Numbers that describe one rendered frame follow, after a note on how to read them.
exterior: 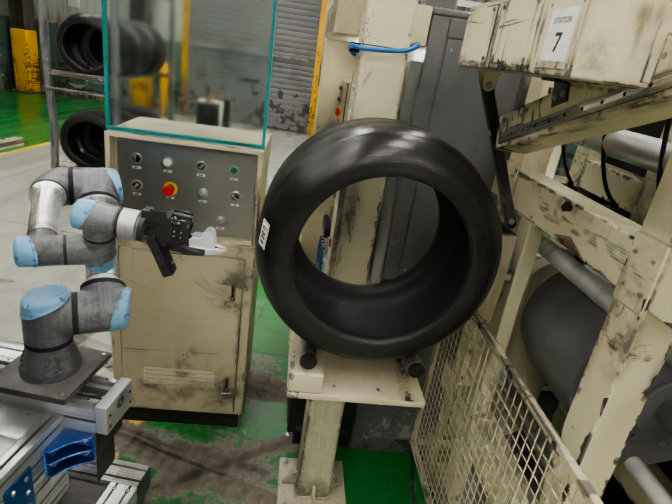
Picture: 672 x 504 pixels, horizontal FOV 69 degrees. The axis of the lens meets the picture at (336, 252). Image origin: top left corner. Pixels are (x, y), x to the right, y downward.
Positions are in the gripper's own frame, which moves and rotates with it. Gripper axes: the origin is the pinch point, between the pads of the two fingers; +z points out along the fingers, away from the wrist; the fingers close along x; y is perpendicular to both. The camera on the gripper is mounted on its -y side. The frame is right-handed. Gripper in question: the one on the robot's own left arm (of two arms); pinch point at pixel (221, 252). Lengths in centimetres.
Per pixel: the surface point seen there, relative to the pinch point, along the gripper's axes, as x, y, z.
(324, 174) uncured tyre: -12.3, 28.2, 19.0
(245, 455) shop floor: 46, -110, 22
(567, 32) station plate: -33, 64, 49
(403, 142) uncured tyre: -10, 39, 34
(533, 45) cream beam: -20, 62, 49
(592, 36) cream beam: -37, 64, 51
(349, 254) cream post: 25.3, -2.7, 36.4
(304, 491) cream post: 26, -103, 46
